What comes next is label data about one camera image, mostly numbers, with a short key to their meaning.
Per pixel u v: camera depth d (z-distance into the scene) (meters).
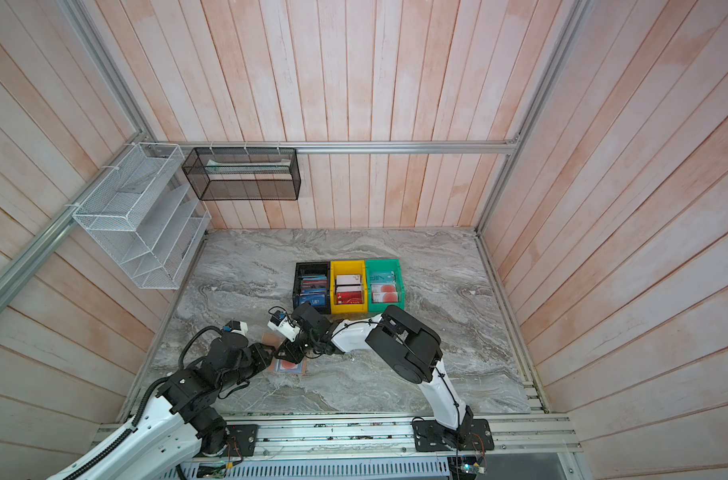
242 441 0.73
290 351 0.78
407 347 0.55
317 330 0.73
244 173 1.03
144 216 0.73
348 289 1.01
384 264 1.01
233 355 0.60
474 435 0.73
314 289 1.01
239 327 0.74
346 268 1.01
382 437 0.76
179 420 0.52
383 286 1.02
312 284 1.01
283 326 0.80
